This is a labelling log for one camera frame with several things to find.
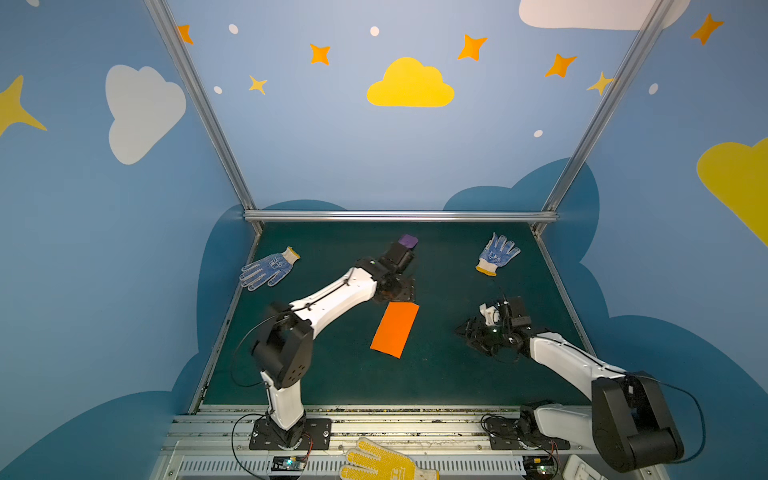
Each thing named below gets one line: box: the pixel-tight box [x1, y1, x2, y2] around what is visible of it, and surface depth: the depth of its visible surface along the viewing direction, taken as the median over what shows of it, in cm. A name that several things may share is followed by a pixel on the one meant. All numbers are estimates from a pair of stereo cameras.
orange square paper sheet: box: [370, 301, 420, 359], surface depth 95 cm
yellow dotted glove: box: [339, 438, 440, 480], surface depth 72 cm
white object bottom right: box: [562, 454, 609, 480], surface depth 70 cm
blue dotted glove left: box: [239, 247, 301, 291], surface depth 110 cm
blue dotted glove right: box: [475, 232, 521, 277], surface depth 113 cm
